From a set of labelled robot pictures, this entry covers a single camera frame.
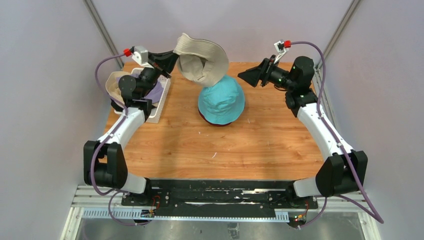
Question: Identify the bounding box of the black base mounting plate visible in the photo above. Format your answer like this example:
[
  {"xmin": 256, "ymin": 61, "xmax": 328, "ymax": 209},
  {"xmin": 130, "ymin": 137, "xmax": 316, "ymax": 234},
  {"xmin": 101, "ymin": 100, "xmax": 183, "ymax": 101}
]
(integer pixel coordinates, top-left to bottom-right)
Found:
[{"xmin": 121, "ymin": 179, "xmax": 319, "ymax": 217}]

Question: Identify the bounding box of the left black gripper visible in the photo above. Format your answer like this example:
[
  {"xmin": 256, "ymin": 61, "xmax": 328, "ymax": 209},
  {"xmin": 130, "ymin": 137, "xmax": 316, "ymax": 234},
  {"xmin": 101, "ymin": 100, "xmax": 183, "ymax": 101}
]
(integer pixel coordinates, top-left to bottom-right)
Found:
[{"xmin": 137, "ymin": 51, "xmax": 180, "ymax": 99}]

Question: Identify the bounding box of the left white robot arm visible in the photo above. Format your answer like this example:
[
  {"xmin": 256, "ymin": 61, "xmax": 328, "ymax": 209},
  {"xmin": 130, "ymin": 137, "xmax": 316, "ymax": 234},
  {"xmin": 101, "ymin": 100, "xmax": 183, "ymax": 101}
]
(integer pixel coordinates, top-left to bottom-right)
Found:
[{"xmin": 83, "ymin": 46, "xmax": 179, "ymax": 207}]

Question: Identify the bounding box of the lavender bucket hat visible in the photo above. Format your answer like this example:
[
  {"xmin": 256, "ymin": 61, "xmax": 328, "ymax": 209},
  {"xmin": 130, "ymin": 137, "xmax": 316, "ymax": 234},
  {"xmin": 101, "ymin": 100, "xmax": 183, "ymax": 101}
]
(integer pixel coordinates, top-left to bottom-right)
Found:
[{"xmin": 131, "ymin": 72, "xmax": 164, "ymax": 104}]

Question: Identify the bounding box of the cream straw-coloured bucket hat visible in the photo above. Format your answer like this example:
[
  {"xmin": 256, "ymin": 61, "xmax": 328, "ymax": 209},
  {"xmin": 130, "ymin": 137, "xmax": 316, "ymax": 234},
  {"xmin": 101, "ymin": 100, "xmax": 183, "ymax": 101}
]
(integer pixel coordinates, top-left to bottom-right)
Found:
[{"xmin": 105, "ymin": 71, "xmax": 136, "ymax": 103}]

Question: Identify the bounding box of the white perforated plastic basket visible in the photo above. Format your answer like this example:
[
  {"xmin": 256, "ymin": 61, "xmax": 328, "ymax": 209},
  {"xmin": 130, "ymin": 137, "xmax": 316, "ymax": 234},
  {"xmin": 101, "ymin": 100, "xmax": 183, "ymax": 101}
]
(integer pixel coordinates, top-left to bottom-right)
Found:
[{"xmin": 108, "ymin": 67, "xmax": 171, "ymax": 124}]

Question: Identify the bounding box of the white slotted cable duct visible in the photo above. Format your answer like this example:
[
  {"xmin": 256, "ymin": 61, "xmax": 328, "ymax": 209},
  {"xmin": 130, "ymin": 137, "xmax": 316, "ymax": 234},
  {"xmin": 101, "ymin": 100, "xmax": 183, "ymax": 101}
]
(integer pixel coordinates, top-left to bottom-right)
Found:
[{"xmin": 82, "ymin": 207, "xmax": 290, "ymax": 223}]

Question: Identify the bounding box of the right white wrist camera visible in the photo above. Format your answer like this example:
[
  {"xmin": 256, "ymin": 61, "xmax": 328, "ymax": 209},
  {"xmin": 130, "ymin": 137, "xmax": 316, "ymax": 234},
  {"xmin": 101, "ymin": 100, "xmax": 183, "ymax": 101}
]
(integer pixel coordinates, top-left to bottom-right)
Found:
[{"xmin": 274, "ymin": 39, "xmax": 287, "ymax": 63}]

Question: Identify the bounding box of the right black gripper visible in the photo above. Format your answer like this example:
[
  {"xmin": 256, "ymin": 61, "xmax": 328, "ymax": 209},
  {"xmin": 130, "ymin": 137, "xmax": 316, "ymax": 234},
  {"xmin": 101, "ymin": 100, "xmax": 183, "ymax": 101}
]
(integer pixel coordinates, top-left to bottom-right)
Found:
[{"xmin": 237, "ymin": 55, "xmax": 296, "ymax": 92}]

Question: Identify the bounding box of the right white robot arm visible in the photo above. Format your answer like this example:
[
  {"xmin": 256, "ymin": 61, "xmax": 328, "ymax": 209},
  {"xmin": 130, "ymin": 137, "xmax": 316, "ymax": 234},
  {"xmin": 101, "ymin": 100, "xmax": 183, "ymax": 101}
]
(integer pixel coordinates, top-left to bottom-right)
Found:
[{"xmin": 237, "ymin": 55, "xmax": 368, "ymax": 209}]

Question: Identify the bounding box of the beige bucket hat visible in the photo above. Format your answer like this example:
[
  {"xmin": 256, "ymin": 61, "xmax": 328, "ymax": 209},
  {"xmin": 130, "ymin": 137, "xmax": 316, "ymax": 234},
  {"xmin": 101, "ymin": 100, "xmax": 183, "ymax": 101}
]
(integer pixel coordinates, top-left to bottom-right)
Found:
[{"xmin": 173, "ymin": 33, "xmax": 229, "ymax": 87}]

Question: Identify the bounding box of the maroon bucket hat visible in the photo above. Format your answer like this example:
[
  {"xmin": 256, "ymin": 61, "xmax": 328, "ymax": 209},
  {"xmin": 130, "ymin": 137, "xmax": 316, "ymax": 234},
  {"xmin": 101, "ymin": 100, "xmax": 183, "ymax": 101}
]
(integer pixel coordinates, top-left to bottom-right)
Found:
[{"xmin": 198, "ymin": 110, "xmax": 234, "ymax": 127}]

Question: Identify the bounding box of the teal bucket hat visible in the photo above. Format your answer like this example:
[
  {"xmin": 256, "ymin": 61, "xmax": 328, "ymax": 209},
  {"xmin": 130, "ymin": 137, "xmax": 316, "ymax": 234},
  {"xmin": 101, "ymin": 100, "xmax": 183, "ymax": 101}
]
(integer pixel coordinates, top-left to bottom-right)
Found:
[{"xmin": 197, "ymin": 75, "xmax": 246, "ymax": 126}]

